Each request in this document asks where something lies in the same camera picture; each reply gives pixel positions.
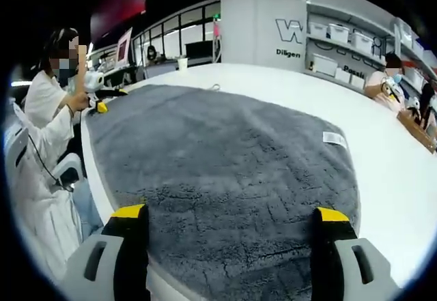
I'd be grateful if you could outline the red hanging panel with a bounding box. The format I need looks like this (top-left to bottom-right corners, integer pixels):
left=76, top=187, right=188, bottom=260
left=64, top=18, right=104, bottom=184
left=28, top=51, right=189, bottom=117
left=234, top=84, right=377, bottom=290
left=90, top=0, right=150, bottom=42

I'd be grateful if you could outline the black monitor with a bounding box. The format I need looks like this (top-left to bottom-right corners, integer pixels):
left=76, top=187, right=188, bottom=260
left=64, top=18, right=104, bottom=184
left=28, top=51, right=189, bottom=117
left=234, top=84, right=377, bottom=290
left=184, top=40, right=216, bottom=66

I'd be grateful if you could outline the grey worn device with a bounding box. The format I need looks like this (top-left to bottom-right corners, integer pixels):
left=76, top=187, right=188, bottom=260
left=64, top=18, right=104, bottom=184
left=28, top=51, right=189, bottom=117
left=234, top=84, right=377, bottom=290
left=54, top=154, right=83, bottom=192

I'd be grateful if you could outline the wooden tray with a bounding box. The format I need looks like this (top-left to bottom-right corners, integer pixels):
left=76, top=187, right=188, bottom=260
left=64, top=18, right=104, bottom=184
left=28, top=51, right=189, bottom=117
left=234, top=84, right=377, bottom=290
left=396, top=109, right=437, bottom=154

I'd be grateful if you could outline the black device cable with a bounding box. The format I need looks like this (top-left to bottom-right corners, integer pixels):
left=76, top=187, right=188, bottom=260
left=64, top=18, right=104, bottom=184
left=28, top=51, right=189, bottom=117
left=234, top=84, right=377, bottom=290
left=26, top=132, right=74, bottom=192

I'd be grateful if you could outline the white lettered pillar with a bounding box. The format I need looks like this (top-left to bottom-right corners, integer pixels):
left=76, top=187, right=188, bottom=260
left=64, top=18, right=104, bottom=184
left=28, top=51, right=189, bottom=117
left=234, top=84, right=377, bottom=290
left=220, top=0, right=308, bottom=75

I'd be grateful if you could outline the white chair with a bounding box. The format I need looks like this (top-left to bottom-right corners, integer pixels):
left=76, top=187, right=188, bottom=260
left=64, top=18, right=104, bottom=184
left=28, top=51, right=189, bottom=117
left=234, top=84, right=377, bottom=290
left=5, top=123, right=30, bottom=186

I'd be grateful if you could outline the grey towel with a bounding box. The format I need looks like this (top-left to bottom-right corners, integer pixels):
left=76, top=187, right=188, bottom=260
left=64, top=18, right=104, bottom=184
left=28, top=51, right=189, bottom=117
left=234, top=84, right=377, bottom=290
left=81, top=84, right=363, bottom=301

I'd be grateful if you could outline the grey shelving unit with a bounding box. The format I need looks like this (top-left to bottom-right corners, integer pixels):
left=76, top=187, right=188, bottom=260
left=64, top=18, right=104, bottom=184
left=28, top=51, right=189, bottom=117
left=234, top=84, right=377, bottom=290
left=302, top=0, right=437, bottom=128

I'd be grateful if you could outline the person's left hand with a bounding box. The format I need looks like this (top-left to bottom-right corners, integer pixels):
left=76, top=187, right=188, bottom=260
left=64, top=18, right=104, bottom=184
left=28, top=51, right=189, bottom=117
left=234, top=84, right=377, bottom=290
left=67, top=92, right=91, bottom=113

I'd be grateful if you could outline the pink framed screen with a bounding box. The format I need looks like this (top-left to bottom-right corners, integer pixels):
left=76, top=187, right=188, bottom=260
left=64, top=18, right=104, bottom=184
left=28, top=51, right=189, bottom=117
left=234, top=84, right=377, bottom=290
left=115, top=27, right=133, bottom=66

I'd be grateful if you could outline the row of white storage boxes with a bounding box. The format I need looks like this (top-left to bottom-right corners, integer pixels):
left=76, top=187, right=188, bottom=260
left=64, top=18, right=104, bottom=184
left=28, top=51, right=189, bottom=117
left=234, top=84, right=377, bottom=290
left=307, top=20, right=431, bottom=89

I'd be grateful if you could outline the person's head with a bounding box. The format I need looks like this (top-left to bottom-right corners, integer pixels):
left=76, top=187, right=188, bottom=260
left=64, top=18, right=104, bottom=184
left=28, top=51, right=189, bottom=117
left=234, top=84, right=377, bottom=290
left=40, top=27, right=81, bottom=83

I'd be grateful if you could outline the grey office desk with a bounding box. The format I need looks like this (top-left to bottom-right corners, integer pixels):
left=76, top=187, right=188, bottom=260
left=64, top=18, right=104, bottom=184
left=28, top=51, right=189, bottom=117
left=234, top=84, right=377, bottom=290
left=145, top=57, right=192, bottom=78

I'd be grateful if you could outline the person's white-clothed torso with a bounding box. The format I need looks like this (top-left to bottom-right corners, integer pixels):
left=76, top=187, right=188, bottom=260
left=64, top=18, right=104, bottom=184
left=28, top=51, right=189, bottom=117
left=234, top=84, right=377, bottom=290
left=12, top=70, right=85, bottom=278

